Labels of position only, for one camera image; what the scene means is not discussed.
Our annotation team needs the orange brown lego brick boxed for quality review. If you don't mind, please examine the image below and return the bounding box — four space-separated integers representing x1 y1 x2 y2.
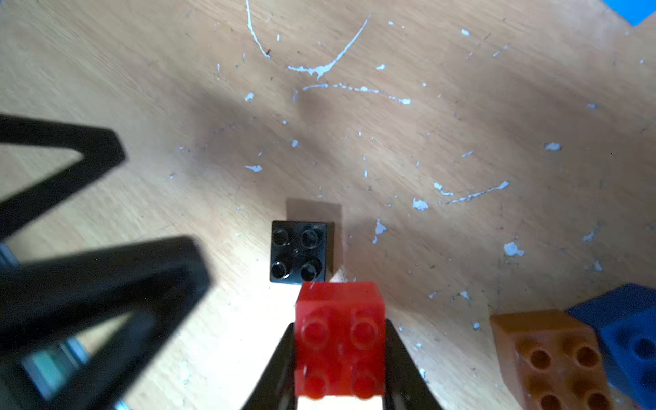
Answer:
490 309 614 409

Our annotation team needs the light blue long lego brick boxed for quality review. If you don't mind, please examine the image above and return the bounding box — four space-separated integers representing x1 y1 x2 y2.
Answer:
603 0 656 27

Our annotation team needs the black lego brick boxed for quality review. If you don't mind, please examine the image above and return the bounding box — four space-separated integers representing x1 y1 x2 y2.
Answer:
269 220 334 285

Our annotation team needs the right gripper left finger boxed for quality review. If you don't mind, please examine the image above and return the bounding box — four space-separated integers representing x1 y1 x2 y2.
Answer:
242 323 297 410

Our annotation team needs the blue square lego brick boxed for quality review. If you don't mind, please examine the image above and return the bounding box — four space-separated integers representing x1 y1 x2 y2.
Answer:
565 283 655 409

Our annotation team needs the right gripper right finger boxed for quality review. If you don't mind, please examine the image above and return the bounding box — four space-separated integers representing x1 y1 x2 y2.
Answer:
383 319 442 410

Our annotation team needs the red orange lego brick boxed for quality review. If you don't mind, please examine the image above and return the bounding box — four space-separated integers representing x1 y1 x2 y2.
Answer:
294 282 386 400

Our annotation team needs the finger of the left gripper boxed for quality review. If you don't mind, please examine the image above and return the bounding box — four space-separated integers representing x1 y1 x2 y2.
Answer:
1 114 126 240
1 237 211 409

